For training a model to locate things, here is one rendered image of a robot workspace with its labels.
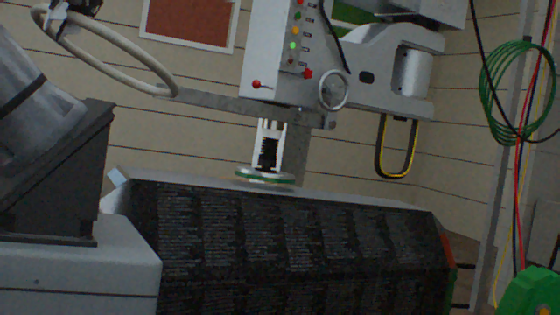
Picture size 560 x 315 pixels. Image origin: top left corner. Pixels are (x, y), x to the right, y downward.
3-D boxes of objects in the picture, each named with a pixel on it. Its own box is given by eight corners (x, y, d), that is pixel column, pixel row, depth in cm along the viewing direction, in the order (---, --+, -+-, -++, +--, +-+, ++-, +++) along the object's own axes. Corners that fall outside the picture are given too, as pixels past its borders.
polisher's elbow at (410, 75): (372, 92, 271) (379, 45, 270) (396, 98, 285) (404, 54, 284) (410, 96, 258) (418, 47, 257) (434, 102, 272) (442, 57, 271)
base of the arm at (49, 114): (95, 112, 108) (56, 65, 104) (5, 186, 103) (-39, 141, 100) (80, 104, 125) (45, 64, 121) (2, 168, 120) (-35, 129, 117)
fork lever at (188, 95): (305, 127, 254) (307, 115, 254) (339, 132, 239) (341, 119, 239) (147, 96, 211) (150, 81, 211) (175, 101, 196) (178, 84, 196)
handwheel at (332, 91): (329, 113, 238) (335, 72, 237) (347, 115, 230) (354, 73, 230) (297, 107, 229) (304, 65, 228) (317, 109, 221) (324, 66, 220)
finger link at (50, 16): (52, 27, 161) (74, 2, 165) (36, 21, 163) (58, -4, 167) (57, 35, 164) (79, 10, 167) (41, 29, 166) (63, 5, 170)
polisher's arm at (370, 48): (394, 141, 287) (412, 31, 284) (435, 148, 269) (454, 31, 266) (262, 120, 241) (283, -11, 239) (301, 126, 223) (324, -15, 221)
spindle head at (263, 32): (310, 117, 256) (327, 5, 254) (348, 123, 239) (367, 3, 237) (234, 105, 234) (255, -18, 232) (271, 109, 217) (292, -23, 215)
